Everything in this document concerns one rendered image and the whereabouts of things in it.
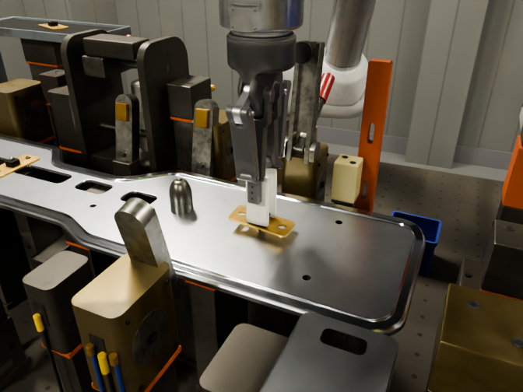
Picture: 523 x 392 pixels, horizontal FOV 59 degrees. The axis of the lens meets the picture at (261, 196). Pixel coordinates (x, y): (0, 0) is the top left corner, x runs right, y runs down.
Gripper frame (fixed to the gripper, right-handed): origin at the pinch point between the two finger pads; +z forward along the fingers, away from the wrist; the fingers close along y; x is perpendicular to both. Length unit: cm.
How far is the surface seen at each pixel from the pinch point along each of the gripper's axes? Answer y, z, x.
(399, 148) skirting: -267, 101, -15
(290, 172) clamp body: -13.0, 2.6, -1.0
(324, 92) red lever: -22.3, -7.7, 0.7
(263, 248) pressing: 3.9, 5.1, 2.1
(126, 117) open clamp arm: -12.5, -2.0, -31.4
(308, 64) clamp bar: -15.8, -13.4, 0.1
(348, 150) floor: -258, 104, -50
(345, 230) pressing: -4.3, 5.1, 10.3
